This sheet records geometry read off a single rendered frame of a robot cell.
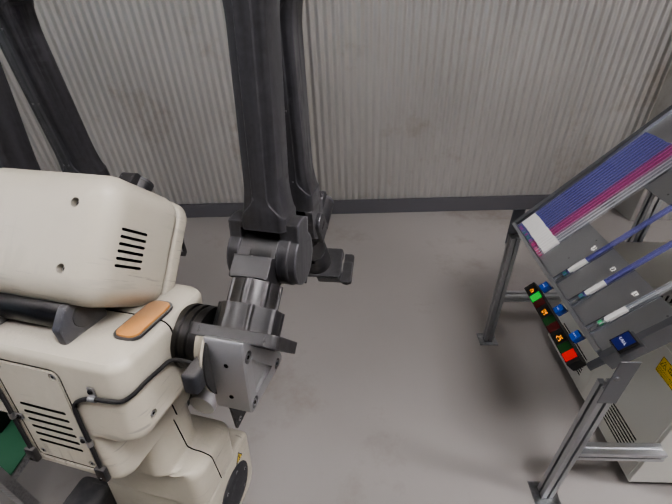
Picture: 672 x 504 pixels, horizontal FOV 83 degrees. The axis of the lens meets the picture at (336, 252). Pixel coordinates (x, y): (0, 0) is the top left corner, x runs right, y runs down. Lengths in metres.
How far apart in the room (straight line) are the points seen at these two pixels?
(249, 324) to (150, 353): 0.11
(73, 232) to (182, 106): 2.65
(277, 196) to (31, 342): 0.32
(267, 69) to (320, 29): 2.35
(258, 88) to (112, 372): 0.34
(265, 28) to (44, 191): 0.30
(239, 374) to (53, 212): 0.27
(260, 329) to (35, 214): 0.28
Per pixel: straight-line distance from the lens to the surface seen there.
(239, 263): 0.52
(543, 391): 2.07
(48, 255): 0.51
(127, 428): 0.54
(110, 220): 0.48
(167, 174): 3.35
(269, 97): 0.47
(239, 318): 0.48
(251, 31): 0.47
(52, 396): 0.58
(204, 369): 0.48
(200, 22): 2.95
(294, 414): 1.85
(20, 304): 0.56
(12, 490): 1.72
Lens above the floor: 1.55
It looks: 35 degrees down
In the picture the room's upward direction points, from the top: 3 degrees counter-clockwise
